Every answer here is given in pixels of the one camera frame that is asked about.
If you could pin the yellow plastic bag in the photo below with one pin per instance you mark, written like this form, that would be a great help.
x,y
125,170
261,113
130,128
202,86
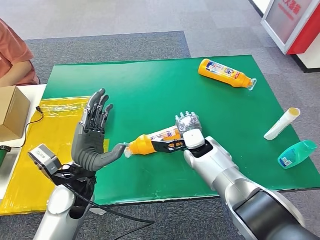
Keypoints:
x,y
47,139

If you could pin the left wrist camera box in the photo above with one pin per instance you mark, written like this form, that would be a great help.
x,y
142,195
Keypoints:
x,y
44,159

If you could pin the dark green object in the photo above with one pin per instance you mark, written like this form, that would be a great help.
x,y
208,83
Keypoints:
x,y
4,155

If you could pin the orange bottle with clear cap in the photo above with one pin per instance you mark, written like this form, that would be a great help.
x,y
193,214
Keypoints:
x,y
145,144
222,73

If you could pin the white tube with yellow cap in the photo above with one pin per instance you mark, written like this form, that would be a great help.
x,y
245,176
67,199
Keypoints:
x,y
281,125

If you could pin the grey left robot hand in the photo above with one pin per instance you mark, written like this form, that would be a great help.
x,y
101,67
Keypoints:
x,y
87,149

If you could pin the red white fire cabinet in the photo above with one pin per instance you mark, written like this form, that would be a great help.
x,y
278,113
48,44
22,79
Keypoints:
x,y
282,20

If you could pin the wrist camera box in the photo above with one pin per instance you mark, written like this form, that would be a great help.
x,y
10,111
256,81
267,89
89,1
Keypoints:
x,y
44,159
194,138

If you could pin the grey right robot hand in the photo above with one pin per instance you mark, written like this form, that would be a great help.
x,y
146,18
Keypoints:
x,y
189,122

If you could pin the brown cardboard box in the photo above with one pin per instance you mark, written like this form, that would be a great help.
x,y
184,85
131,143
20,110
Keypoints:
x,y
12,111

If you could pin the person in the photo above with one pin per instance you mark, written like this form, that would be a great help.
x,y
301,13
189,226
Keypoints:
x,y
15,56

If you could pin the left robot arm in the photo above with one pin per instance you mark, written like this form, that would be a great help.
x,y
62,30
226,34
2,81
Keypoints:
x,y
60,205

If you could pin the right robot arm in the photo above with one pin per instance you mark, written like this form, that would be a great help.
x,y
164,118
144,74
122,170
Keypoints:
x,y
220,165

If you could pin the teal plastic bottle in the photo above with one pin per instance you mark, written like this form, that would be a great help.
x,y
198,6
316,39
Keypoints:
x,y
295,155

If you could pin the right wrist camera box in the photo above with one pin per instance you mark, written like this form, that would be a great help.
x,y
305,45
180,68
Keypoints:
x,y
194,138

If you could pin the green table mat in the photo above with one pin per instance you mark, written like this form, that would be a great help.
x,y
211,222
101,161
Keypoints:
x,y
162,92

